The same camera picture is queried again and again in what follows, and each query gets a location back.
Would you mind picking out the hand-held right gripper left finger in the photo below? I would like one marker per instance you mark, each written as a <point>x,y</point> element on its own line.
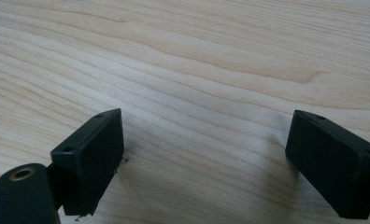
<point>92,161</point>

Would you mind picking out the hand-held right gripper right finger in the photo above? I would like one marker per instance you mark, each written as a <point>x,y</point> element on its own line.
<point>332,165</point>

